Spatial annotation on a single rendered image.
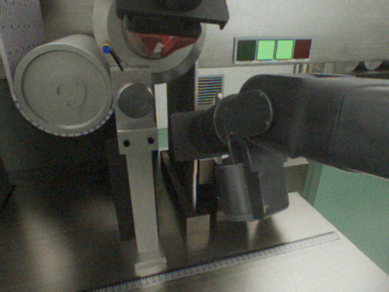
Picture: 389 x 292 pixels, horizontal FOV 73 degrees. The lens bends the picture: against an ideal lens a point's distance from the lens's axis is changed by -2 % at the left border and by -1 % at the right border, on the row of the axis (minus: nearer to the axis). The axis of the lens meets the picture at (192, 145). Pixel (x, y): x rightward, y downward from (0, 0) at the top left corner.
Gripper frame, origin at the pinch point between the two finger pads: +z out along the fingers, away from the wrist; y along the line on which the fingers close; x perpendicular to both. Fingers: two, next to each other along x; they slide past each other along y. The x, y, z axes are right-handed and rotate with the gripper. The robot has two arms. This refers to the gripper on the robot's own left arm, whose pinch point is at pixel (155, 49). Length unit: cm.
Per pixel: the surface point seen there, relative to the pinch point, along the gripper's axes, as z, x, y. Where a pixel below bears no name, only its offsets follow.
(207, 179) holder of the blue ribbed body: 17.7, -13.7, 11.1
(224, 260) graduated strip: 16.7, -27.5, 11.6
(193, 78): 6.4, 0.0, 6.9
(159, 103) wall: 254, 115, 61
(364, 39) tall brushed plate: 22, 26, 72
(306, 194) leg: 80, -16, 86
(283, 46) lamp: 25, 23, 43
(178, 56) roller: 3.0, 1.2, 3.8
